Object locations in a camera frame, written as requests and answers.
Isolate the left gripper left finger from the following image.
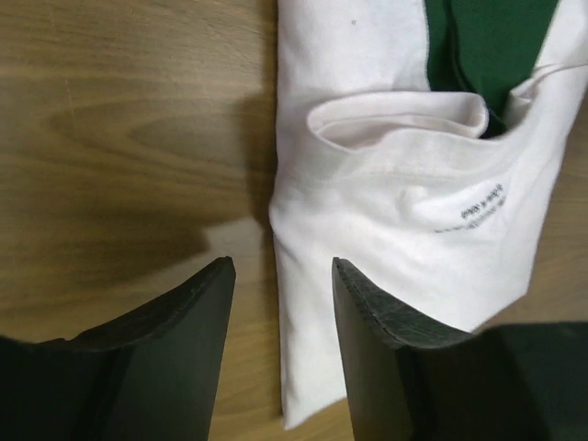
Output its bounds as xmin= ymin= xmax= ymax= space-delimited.
xmin=34 ymin=256 xmax=235 ymax=440

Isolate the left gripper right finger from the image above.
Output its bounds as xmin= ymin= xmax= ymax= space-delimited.
xmin=333 ymin=258 xmax=482 ymax=440

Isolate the white and green t-shirt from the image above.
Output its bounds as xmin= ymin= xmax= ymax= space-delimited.
xmin=269 ymin=1 xmax=587 ymax=430

